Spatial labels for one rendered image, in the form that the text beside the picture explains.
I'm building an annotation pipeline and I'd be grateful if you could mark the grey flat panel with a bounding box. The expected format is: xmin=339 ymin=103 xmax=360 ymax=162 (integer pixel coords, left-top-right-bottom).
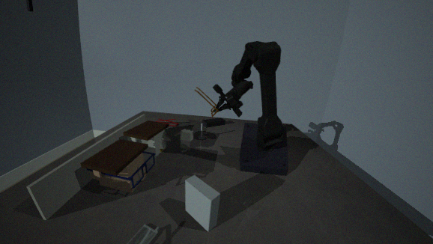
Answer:
xmin=26 ymin=114 xmax=145 ymax=220

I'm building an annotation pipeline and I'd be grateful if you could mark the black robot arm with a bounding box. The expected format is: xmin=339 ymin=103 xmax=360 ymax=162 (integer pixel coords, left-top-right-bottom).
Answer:
xmin=226 ymin=41 xmax=283 ymax=151

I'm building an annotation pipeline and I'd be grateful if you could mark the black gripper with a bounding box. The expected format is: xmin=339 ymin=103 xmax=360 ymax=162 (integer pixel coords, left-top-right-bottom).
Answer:
xmin=213 ymin=84 xmax=243 ymax=117

